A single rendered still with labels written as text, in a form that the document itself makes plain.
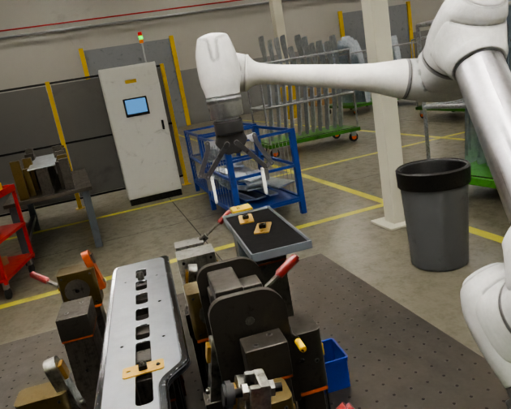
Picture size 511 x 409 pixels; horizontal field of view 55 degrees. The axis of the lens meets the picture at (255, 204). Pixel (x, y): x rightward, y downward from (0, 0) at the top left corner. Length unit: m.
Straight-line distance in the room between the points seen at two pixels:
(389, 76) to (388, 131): 3.29
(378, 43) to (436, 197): 1.59
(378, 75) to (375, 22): 3.25
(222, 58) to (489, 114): 0.61
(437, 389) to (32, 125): 7.53
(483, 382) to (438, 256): 2.32
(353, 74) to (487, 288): 0.59
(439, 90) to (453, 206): 2.33
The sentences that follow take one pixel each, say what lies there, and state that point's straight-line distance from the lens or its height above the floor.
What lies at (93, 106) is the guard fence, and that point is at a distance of 8.27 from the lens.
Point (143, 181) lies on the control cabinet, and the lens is 7.57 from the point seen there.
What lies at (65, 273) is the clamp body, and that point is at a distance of 1.60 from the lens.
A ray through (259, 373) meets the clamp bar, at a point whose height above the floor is 1.21.
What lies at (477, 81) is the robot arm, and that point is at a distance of 1.12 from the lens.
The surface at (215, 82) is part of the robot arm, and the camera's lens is 1.25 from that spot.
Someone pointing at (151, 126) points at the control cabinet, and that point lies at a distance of 7.51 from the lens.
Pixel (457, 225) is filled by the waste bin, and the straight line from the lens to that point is 3.66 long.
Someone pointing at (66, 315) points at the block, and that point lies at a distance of 1.37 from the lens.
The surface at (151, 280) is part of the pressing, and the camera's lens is 1.52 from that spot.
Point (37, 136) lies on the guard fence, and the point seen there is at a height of 1.23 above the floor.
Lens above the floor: 1.52
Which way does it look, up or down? 14 degrees down
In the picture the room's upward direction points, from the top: 10 degrees counter-clockwise
